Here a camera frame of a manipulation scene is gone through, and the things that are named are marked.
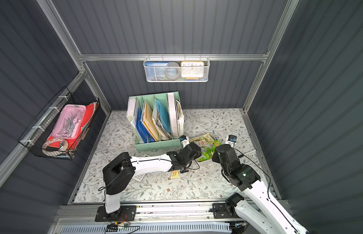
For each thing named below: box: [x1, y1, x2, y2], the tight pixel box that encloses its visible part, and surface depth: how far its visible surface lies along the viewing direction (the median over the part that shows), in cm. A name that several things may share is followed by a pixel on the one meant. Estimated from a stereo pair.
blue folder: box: [135, 107, 156, 143], surface depth 89 cm
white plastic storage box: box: [189, 133, 222, 165], surface depth 97 cm
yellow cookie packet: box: [170, 170, 180, 178], surface depth 87 cm
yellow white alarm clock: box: [180, 60, 205, 80], surface depth 90 cm
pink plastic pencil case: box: [51, 104, 87, 140], surface depth 74 cm
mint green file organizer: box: [125, 91, 185, 152], surface depth 93 cm
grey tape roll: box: [164, 61, 181, 81], surface depth 90 cm
